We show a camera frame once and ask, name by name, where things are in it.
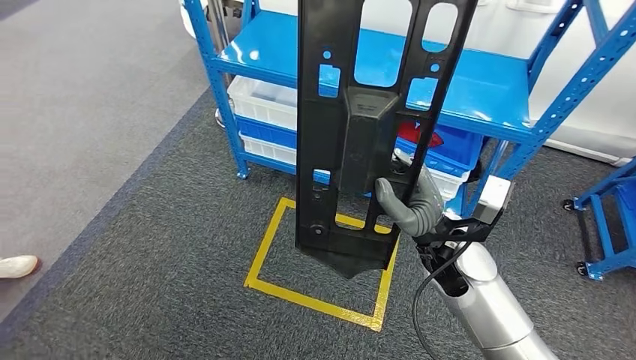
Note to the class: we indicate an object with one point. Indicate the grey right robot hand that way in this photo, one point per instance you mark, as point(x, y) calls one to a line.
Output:
point(422, 213)

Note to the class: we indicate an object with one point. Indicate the black plastic frame part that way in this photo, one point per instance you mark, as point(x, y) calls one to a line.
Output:
point(323, 124)

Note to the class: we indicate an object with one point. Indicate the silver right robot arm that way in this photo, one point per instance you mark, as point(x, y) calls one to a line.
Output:
point(492, 308)

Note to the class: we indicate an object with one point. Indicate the blue metal shelf rack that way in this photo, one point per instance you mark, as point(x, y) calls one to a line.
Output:
point(278, 44)

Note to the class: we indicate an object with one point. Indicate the white plastic bin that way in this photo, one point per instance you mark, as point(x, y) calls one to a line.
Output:
point(268, 151)
point(263, 107)
point(449, 184)

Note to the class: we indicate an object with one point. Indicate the blue plastic bin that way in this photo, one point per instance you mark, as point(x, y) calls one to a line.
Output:
point(266, 133)
point(457, 144)

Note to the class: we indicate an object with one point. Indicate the red item in bin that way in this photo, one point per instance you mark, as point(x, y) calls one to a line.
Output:
point(410, 133)

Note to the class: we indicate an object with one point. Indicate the yellow floor tape square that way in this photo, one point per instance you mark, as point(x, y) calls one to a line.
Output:
point(313, 304)

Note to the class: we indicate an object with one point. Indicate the blue metal rack on casters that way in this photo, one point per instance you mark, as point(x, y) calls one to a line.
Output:
point(611, 264)

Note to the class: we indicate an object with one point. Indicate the chrome metal pole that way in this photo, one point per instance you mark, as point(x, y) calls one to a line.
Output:
point(218, 39)

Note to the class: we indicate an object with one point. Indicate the person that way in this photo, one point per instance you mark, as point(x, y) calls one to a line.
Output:
point(17, 267)

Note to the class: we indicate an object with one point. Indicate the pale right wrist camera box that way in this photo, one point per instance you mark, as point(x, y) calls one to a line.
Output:
point(494, 196)

